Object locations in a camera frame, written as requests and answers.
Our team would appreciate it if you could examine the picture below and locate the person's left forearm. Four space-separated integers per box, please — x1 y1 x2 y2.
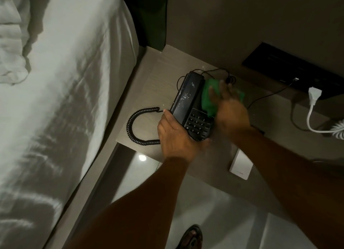
62 156 190 249

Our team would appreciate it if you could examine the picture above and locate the person's sandalled foot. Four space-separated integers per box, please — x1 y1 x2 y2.
176 224 204 249

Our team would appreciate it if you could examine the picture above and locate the white plug with cord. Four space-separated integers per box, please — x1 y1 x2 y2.
306 87 341 134

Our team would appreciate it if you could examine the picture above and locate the white bed mattress sheet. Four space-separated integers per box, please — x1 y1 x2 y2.
0 0 140 249

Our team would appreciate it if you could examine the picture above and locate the black telephone base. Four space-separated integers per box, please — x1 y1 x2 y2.
172 77 216 142

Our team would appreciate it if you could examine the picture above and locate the white coiled cord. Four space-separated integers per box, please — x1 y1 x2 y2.
330 119 344 141

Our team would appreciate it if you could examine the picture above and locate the crumpled white blanket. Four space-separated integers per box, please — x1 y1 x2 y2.
0 0 32 85

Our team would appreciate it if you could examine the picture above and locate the green cleaning cloth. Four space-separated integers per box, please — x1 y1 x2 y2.
201 79 245 117

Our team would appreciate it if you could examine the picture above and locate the person's left hand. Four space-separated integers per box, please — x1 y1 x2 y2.
157 109 211 164

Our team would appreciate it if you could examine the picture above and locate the person's right forearm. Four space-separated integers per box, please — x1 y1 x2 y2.
227 125 344 249

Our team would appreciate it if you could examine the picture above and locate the black wall socket panel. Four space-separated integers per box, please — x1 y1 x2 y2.
242 42 344 100

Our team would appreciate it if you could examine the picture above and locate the black coiled telephone cord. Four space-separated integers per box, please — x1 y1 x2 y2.
126 107 164 146

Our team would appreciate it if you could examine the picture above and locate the small white box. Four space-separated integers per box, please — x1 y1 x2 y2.
229 148 254 181

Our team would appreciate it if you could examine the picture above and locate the dark green headboard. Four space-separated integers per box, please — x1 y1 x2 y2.
118 0 170 52

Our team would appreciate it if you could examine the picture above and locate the black telephone handset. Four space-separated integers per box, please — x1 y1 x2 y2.
170 71 206 123

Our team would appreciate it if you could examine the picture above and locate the person's right hand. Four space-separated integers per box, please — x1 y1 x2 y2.
209 80 252 142

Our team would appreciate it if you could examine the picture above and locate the thin black cable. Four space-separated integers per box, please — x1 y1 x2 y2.
176 68 297 110

